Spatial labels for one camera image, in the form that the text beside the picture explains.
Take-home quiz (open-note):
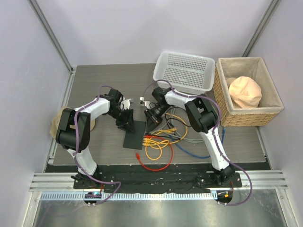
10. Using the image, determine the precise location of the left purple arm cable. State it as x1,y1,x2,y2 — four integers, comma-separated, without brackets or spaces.
72,85,122,206

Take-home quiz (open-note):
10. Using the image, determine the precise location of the aluminium rail frame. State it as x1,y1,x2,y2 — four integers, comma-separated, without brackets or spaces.
22,170,302,227

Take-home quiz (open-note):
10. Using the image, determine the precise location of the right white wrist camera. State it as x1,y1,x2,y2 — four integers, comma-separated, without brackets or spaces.
140,96,150,108

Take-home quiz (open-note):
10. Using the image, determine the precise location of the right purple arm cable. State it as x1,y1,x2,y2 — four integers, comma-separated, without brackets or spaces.
143,80,253,207

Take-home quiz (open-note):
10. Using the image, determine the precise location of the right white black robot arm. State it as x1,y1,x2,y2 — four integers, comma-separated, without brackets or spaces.
144,87,235,187

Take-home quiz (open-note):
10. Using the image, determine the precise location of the blue ethernet cable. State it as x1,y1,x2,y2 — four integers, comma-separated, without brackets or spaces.
174,127,227,159

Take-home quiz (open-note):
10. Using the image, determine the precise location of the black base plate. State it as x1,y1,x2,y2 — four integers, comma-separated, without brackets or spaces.
45,163,270,190

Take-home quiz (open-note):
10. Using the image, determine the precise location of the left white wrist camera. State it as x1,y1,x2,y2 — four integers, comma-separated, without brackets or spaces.
120,99,134,110

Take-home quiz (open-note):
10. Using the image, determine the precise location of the wicker basket with liner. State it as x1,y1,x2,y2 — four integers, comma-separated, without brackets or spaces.
213,57,284,127

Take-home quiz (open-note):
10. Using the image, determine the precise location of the peach cloth hat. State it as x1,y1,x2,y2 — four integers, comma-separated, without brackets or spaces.
226,76,262,109

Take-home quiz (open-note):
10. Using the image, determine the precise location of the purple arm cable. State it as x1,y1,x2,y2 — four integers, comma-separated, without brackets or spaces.
143,80,253,207
72,85,122,206

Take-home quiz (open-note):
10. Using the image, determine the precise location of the white plastic perforated basket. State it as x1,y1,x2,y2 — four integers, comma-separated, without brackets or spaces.
153,51,215,95

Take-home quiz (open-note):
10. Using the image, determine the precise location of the red ethernet cable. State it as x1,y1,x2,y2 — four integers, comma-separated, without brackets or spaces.
134,134,174,171

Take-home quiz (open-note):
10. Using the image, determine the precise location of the grey ethernet cable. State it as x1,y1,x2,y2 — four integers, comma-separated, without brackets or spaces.
144,107,214,143

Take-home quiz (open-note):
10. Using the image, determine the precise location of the black network switch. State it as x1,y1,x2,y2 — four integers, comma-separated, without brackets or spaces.
123,121,146,150

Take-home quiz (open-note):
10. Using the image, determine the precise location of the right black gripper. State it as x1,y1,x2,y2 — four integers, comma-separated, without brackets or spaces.
144,104,171,133

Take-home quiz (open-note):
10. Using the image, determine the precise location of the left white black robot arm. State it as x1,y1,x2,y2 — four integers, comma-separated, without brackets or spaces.
55,87,135,189

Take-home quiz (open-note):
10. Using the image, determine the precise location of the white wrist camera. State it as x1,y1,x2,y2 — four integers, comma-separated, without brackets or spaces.
140,96,150,108
120,99,134,110

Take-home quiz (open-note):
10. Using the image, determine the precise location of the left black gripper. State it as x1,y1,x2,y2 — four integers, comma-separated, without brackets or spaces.
107,107,135,133

